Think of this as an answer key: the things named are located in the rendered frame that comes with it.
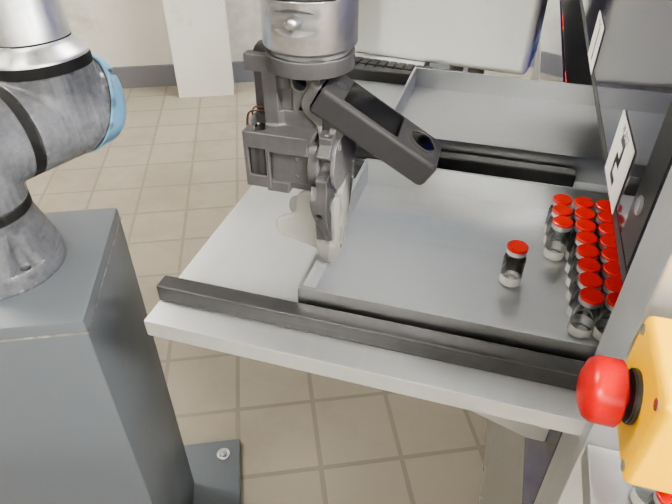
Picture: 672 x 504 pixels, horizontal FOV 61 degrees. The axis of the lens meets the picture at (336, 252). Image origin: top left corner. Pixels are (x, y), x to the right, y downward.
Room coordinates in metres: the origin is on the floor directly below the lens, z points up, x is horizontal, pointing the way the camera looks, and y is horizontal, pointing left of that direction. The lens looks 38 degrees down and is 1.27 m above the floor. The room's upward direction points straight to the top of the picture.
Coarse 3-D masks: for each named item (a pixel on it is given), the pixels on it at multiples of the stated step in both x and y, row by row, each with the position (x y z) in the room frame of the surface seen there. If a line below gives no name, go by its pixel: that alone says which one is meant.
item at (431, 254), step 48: (384, 192) 0.62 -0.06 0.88; (432, 192) 0.62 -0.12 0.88; (480, 192) 0.60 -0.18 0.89; (528, 192) 0.59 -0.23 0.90; (576, 192) 0.57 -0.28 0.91; (384, 240) 0.52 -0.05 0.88; (432, 240) 0.52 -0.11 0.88; (480, 240) 0.52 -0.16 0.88; (528, 240) 0.52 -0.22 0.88; (336, 288) 0.43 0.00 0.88; (384, 288) 0.43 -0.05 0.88; (432, 288) 0.43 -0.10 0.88; (480, 288) 0.43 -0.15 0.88; (528, 288) 0.43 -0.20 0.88; (480, 336) 0.35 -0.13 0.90; (528, 336) 0.34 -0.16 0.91
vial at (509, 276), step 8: (504, 256) 0.45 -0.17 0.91; (512, 256) 0.44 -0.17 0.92; (520, 256) 0.44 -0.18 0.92; (504, 264) 0.44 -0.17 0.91; (512, 264) 0.44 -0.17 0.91; (520, 264) 0.43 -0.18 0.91; (504, 272) 0.44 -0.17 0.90; (512, 272) 0.43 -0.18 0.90; (520, 272) 0.44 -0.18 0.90; (504, 280) 0.44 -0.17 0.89; (512, 280) 0.43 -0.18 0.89; (520, 280) 0.44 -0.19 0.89
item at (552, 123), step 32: (416, 96) 0.92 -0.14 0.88; (448, 96) 0.92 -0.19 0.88; (480, 96) 0.92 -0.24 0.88; (512, 96) 0.92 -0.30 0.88; (544, 96) 0.91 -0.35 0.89; (576, 96) 0.89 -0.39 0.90; (448, 128) 0.80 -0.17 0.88; (480, 128) 0.80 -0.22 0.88; (512, 128) 0.80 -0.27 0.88; (544, 128) 0.80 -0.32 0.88; (576, 128) 0.80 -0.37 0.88; (544, 160) 0.66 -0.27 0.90; (576, 160) 0.65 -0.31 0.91
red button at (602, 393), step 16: (592, 368) 0.22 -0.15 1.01; (608, 368) 0.22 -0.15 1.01; (624, 368) 0.22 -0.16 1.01; (592, 384) 0.21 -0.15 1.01; (608, 384) 0.21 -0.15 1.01; (624, 384) 0.21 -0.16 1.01; (576, 400) 0.22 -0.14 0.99; (592, 400) 0.20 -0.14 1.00; (608, 400) 0.20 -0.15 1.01; (624, 400) 0.20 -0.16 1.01; (592, 416) 0.20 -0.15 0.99; (608, 416) 0.20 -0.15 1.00
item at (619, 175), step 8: (624, 112) 0.48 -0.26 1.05; (624, 120) 0.47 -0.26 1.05; (624, 128) 0.46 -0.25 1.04; (616, 136) 0.48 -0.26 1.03; (624, 136) 0.45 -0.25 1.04; (616, 144) 0.47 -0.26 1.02; (632, 144) 0.42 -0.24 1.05; (616, 152) 0.46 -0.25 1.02; (624, 152) 0.43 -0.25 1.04; (632, 152) 0.41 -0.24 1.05; (608, 160) 0.48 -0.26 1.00; (624, 160) 0.43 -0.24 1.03; (608, 168) 0.47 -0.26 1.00; (616, 168) 0.44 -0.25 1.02; (624, 168) 0.42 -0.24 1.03; (608, 176) 0.46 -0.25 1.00; (616, 176) 0.43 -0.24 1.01; (624, 176) 0.41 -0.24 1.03; (608, 184) 0.45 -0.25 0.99; (616, 184) 0.42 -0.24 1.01; (608, 192) 0.44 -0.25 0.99; (616, 192) 0.42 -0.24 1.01; (616, 200) 0.41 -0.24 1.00
